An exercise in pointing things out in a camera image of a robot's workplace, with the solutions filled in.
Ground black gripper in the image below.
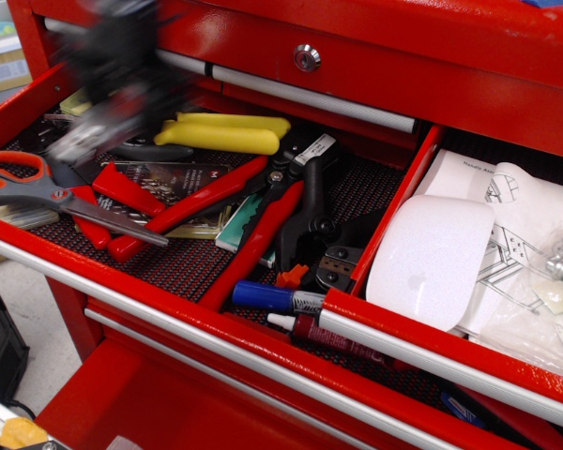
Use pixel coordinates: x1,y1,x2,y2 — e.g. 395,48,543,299
69,1,188,136

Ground silver metal box cutter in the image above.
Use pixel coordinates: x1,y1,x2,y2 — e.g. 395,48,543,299
46,97,143,167

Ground open red left drawer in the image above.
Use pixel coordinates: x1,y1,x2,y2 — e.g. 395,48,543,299
0,51,421,450

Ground open red drawer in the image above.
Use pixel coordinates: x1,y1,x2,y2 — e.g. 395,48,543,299
317,123,563,435
0,51,421,450

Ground teal white small box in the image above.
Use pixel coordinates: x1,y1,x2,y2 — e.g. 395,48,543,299
215,193,263,254

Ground open red right drawer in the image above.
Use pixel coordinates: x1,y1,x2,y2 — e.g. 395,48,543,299
317,123,563,435

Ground green blade case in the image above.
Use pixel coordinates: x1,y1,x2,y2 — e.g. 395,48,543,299
59,89,93,116

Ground black small cutters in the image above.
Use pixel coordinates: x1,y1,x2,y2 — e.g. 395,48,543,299
111,142,194,162

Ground clear drill bit case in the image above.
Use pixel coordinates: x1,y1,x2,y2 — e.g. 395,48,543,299
96,161,231,225

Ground clear plastic case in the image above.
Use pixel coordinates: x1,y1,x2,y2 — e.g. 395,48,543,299
0,204,59,230

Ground silver cabinet lock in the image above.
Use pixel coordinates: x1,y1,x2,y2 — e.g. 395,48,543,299
293,44,322,73

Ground red metal tool chest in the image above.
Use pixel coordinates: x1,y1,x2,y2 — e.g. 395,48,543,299
0,0,563,450

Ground blue cap marker pen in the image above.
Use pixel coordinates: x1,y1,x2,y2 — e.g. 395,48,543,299
232,280,326,314

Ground orange plastic clip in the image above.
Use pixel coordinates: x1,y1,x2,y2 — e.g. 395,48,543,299
275,264,310,290

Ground black ratchet crimping tool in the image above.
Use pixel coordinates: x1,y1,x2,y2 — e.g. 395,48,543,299
275,127,388,293

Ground red threadlocker bottle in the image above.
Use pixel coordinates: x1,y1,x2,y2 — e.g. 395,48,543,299
266,313,394,368

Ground white computer mouse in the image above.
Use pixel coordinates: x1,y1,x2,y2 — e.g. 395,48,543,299
365,195,495,332

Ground yellow sponge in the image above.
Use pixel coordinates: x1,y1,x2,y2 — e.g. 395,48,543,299
0,417,50,449

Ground white paper instruction sheet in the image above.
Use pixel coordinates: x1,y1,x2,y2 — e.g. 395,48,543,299
415,149,563,336

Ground clear bag of hardware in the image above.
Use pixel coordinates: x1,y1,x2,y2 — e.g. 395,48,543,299
478,225,563,376

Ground yellow handled pliers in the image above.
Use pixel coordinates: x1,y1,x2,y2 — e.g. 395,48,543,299
148,112,291,156

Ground red handled pliers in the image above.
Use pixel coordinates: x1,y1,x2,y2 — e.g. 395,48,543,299
71,161,166,249

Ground orange grey handled scissors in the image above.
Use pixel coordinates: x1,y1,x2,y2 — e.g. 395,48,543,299
0,150,168,247

